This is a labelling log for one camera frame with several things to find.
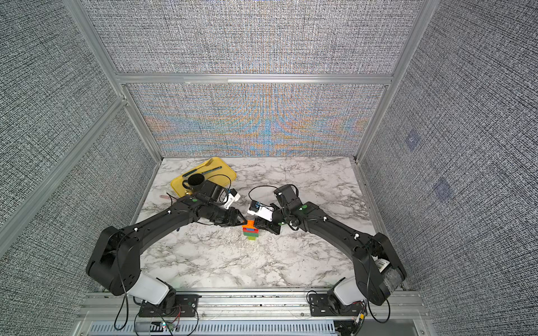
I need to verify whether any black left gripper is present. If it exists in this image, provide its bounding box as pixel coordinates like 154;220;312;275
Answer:
207;204;249;228

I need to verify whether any orange long lego brick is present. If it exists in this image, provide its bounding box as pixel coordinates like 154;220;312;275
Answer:
242;220;259;232

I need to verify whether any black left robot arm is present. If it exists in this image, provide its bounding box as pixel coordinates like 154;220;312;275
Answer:
86;181;247;310

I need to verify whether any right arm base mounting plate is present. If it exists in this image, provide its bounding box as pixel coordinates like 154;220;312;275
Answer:
306;291;365;317

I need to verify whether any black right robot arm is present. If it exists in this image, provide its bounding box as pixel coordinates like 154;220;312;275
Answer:
248;184;407;306

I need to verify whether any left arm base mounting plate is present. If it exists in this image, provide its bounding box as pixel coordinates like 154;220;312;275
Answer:
139;293;200;317

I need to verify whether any yellow plastic tray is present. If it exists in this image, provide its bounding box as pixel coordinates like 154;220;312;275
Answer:
170;157;237;197

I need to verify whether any black mug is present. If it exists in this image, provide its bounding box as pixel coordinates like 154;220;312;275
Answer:
182;173;206;193

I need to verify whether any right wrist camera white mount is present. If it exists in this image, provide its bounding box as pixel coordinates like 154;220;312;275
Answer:
247;200;274;222

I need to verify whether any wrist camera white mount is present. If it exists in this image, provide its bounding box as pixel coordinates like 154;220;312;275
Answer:
224;188;240;209
247;200;274;222

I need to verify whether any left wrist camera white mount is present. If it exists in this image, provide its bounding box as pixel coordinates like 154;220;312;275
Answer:
224;188;240;209

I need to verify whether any green handled knife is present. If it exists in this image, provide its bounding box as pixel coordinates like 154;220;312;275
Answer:
201;166;222;175

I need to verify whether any aluminium front rail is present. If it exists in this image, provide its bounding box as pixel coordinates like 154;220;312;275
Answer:
76;288;432;321

